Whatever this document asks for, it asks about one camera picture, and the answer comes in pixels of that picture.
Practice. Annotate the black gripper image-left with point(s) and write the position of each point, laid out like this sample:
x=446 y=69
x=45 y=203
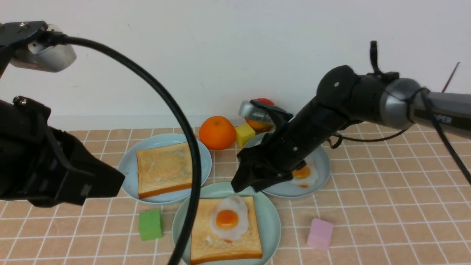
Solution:
x=42 y=163

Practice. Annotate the toast slice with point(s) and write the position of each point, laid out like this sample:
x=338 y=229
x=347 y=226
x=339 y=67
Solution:
x=164 y=169
x=210 y=246

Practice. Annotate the silver wrist camera image-left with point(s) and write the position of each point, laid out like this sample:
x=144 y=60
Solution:
x=29 y=45

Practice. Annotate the black cable image-right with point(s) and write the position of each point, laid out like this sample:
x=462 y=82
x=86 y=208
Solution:
x=423 y=92

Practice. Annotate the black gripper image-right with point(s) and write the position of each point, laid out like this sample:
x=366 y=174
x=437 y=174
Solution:
x=284 y=151

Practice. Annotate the orange fruit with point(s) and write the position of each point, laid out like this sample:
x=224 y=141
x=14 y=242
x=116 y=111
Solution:
x=217 y=133

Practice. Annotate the green cube block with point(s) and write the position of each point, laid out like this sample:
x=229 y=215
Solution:
x=150 y=225

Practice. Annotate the pink cube block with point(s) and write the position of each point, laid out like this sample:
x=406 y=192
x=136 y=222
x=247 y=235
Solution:
x=320 y=235

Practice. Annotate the silver wrist camera image-right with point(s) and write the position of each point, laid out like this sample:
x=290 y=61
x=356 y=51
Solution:
x=262 y=112

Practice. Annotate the red yellow apple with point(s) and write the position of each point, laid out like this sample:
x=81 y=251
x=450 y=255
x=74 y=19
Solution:
x=260 y=127

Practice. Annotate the fried egg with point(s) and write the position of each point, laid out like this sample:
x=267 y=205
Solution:
x=229 y=219
x=307 y=176

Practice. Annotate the yellow cube block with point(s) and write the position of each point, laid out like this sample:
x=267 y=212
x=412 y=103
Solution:
x=244 y=133

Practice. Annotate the black cable image-left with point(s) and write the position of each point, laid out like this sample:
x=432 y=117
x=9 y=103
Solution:
x=137 y=82

